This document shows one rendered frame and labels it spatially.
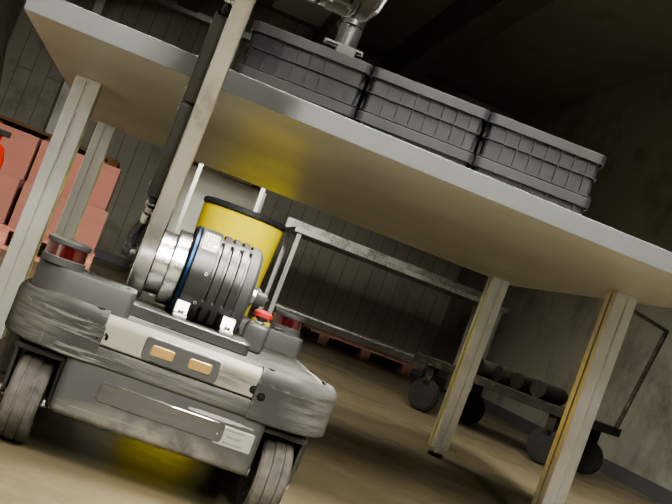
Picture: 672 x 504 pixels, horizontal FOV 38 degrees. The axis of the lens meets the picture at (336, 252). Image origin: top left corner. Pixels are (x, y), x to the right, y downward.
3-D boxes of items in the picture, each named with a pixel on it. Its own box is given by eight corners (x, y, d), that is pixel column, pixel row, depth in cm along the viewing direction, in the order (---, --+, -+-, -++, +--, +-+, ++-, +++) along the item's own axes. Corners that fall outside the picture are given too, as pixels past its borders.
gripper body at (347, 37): (321, 50, 241) (331, 23, 241) (359, 65, 241) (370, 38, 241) (321, 43, 234) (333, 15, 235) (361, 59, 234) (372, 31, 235)
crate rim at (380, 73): (488, 120, 230) (492, 111, 230) (370, 74, 229) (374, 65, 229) (457, 144, 270) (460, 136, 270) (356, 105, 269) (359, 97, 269)
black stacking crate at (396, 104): (474, 158, 230) (490, 113, 231) (356, 113, 229) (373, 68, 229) (444, 176, 270) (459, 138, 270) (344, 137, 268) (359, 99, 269)
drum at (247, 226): (234, 350, 462) (281, 227, 465) (241, 360, 424) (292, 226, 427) (155, 321, 456) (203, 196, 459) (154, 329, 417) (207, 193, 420)
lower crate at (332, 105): (339, 156, 228) (357, 108, 228) (219, 109, 226) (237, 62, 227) (329, 174, 268) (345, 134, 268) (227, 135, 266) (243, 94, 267)
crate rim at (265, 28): (370, 74, 229) (374, 65, 229) (250, 28, 227) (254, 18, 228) (356, 105, 269) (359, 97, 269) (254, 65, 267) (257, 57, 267)
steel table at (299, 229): (473, 406, 770) (513, 298, 775) (257, 327, 738) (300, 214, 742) (448, 393, 836) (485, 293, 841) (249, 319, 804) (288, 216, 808)
